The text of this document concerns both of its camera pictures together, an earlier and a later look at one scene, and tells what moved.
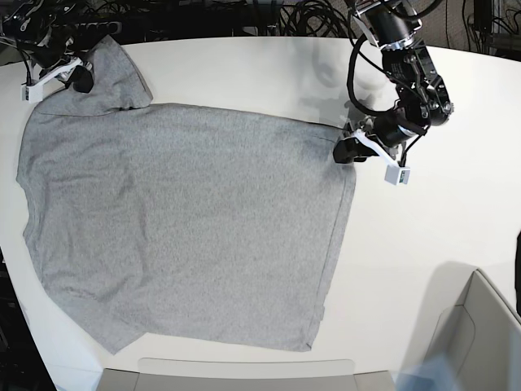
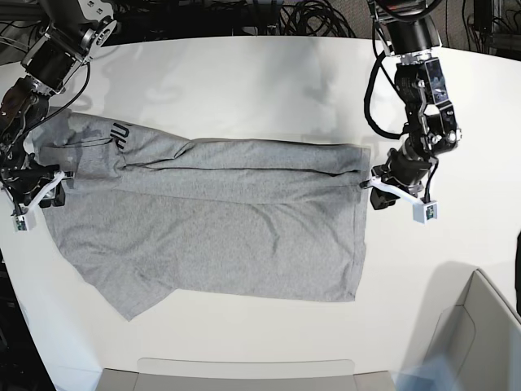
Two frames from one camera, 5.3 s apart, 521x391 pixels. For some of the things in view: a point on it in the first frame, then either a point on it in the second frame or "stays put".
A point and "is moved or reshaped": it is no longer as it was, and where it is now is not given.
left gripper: [59, 68] to [22, 182]
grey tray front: [167, 374] stays put
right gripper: [387, 129] to [400, 170]
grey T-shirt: [203, 225] is moved or reshaped
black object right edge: [518, 272] stays put
